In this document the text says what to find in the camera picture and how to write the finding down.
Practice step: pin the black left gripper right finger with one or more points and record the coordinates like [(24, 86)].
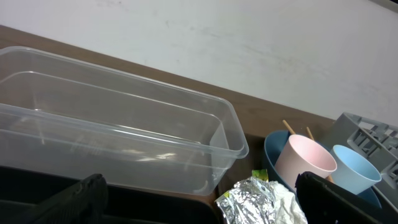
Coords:
[(325, 202)]

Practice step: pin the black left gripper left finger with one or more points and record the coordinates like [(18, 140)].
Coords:
[(83, 202)]

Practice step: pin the foil snack wrapper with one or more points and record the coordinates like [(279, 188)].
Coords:
[(249, 201)]

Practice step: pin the wooden chopstick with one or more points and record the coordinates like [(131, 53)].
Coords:
[(310, 133), (289, 128)]

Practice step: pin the grey dishwasher rack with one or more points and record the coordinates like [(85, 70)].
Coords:
[(377, 142)]

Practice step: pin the clear plastic waste bin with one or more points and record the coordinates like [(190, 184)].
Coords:
[(71, 118)]

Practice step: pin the light blue plastic cup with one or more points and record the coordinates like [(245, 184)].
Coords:
[(354, 173)]

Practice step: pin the pink plastic cup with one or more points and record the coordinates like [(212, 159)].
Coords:
[(301, 154)]

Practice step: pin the black plastic tray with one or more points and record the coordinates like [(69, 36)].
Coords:
[(22, 190)]

